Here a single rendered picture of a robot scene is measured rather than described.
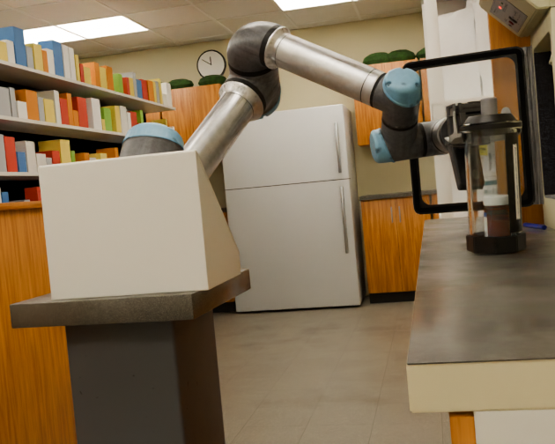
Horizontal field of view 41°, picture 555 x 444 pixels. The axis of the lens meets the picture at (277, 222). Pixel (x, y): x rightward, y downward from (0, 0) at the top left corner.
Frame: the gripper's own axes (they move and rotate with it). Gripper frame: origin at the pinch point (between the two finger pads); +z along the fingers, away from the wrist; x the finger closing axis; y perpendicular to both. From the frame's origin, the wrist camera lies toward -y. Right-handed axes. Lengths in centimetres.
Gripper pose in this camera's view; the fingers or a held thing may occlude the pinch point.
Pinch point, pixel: (490, 136)
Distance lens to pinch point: 137.1
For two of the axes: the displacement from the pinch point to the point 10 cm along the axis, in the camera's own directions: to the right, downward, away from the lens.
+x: 10.0, -0.8, 0.5
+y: -0.8, -10.0, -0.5
